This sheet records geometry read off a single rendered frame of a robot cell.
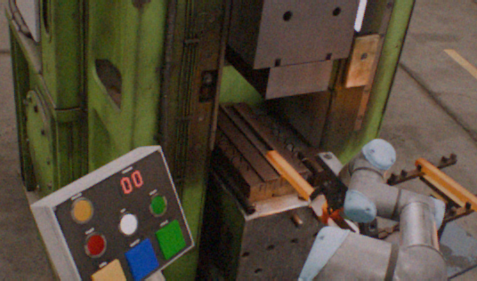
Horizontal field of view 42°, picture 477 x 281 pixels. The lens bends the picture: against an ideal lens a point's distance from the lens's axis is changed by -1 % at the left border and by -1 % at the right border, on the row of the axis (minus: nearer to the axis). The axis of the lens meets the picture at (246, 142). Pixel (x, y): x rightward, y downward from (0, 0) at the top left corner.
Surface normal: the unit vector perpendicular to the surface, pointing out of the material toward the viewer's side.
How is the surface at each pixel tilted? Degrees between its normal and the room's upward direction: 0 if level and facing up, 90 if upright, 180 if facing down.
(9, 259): 0
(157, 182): 60
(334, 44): 90
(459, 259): 0
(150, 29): 90
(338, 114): 90
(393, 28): 90
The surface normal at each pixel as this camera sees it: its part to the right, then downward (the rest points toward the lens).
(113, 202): 0.75, -0.05
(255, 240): 0.47, 0.54
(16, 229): 0.13, -0.83
